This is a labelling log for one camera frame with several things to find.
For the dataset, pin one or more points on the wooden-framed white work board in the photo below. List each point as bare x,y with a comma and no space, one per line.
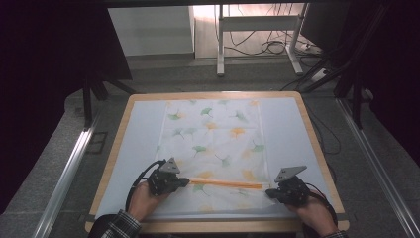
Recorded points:
290,132

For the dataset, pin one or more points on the aluminium floor rail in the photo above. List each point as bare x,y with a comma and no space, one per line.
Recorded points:
66,185
379,168

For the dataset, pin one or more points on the white power strip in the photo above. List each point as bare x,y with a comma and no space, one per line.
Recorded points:
320,75

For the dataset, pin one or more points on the person's right hand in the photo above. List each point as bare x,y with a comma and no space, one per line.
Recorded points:
313,214

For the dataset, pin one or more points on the white cabinet panel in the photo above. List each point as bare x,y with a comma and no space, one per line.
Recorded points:
148,31

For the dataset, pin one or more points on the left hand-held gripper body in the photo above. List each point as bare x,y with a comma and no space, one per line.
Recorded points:
165,180

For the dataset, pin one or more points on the person's right plaid sleeve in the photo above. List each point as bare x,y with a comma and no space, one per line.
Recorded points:
336,234

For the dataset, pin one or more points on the dark floor outlet cover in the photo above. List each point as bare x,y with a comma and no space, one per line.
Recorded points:
97,142

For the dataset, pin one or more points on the person's left hand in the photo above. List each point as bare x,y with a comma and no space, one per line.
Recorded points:
143,201

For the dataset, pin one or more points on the black stand legs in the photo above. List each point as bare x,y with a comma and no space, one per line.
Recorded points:
87,105
356,99

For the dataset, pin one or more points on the person's plaid sleeve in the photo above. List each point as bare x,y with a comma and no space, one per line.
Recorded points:
336,234
117,226

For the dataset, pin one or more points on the white leaf-print cloth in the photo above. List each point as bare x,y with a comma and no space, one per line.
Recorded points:
214,142

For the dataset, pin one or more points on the person's left plaid sleeve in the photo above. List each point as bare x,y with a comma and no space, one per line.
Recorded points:
117,226

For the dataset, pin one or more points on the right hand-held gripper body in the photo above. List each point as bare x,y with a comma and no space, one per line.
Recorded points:
292,193

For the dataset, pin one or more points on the white metal desk frame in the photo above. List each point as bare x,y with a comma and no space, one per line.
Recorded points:
257,23

